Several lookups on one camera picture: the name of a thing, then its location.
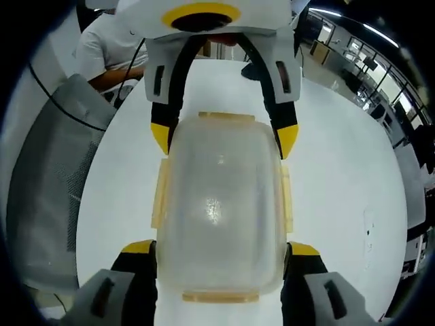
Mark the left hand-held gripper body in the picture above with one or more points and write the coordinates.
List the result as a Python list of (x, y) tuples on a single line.
[(265, 17)]

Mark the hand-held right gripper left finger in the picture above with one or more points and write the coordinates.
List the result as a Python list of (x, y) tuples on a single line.
[(132, 288)]

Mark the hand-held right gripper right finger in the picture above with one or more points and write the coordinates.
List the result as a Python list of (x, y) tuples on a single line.
[(306, 292)]

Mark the clear lid with yellow buckles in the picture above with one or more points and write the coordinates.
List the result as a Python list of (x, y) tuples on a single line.
[(287, 197)]

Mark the brown cardboard box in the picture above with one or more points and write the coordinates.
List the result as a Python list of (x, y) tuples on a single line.
[(321, 52)]

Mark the person's white shirt torso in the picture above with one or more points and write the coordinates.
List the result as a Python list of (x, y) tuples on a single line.
[(105, 47)]

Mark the grey mesh office chair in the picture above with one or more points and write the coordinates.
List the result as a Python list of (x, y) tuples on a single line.
[(51, 163)]

